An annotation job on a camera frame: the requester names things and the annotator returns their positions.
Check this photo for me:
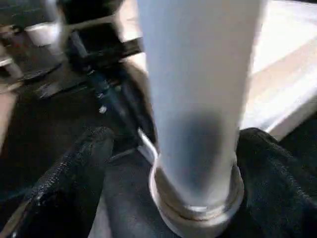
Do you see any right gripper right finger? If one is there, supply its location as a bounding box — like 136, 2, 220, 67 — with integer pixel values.
235, 127, 317, 238

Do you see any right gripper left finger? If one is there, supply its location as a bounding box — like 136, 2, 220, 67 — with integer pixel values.
0, 126, 114, 238

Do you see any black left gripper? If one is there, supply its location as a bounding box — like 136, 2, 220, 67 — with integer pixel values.
65, 22, 147, 112

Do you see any white plastic table leg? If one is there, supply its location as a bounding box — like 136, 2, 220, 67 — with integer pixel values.
137, 0, 269, 215

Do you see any white plastic table top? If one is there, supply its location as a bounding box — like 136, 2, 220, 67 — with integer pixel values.
116, 0, 317, 238

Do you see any black work mat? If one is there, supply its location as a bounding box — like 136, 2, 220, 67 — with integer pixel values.
0, 81, 317, 238

